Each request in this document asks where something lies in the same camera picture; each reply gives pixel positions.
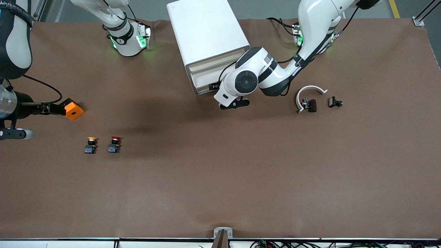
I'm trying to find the aluminium frame strut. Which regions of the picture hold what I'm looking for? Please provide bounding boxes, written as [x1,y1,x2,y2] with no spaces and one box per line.
[412,0,441,27]
[32,0,47,23]

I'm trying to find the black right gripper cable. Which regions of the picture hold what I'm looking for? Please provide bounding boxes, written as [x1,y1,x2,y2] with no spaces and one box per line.
[21,74,63,104]

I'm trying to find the orange button housing box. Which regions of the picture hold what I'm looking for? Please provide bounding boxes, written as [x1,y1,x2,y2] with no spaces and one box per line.
[63,98,85,121]

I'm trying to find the white plastic drawer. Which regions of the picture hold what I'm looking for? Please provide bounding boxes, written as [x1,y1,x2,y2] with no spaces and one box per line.
[188,52,242,73]
[191,67,224,96]

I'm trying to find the grey metal bracket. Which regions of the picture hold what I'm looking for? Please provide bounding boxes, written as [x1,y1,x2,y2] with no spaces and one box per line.
[213,227,233,239]

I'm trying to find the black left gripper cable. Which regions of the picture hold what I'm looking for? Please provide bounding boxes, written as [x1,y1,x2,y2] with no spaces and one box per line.
[219,60,238,85]

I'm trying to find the white curved plastic piece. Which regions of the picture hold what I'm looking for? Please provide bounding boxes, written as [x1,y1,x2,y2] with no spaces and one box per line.
[296,85,328,114]

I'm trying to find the brown table cover mat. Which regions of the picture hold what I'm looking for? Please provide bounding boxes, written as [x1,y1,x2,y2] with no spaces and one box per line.
[0,18,441,240]

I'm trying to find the red push button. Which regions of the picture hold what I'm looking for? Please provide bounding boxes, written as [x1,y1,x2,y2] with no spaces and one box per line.
[108,136,122,154]

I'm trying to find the brown camera post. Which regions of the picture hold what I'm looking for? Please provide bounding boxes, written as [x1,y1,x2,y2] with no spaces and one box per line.
[211,230,230,248]

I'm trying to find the yellow push button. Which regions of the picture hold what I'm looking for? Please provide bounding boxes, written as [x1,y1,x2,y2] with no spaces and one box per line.
[84,137,99,154]

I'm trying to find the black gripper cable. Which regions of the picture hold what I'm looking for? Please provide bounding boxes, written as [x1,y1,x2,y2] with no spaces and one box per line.
[219,60,238,85]
[21,74,63,104]

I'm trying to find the white drawer cabinet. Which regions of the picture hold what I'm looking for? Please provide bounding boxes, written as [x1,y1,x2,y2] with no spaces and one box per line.
[166,0,251,97]

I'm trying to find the tangled cables under table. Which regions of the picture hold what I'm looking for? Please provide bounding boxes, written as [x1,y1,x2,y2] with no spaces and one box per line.
[250,239,441,248]

